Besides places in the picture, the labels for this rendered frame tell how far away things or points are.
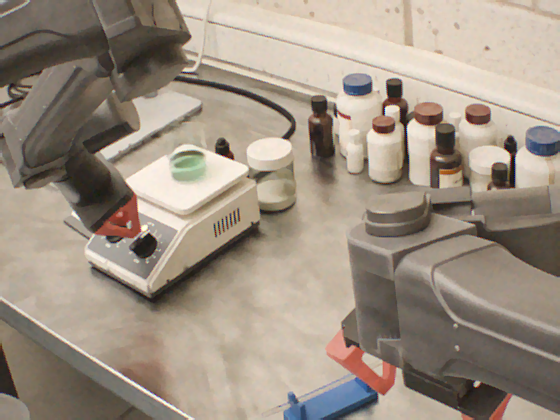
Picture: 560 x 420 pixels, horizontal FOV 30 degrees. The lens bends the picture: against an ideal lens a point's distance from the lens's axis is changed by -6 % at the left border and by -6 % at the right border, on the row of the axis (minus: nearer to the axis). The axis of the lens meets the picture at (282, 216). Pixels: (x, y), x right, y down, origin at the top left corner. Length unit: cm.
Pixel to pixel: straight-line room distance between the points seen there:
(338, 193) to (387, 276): 91
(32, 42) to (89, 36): 4
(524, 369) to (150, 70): 36
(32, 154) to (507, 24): 74
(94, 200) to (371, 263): 67
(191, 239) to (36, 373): 105
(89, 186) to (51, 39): 55
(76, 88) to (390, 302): 35
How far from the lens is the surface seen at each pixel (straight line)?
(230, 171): 137
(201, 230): 133
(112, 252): 135
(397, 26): 161
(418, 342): 55
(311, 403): 113
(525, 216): 64
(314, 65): 169
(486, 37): 152
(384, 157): 146
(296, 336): 123
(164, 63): 73
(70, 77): 83
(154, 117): 170
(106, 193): 120
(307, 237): 139
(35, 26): 66
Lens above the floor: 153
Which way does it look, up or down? 33 degrees down
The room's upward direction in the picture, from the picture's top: 6 degrees counter-clockwise
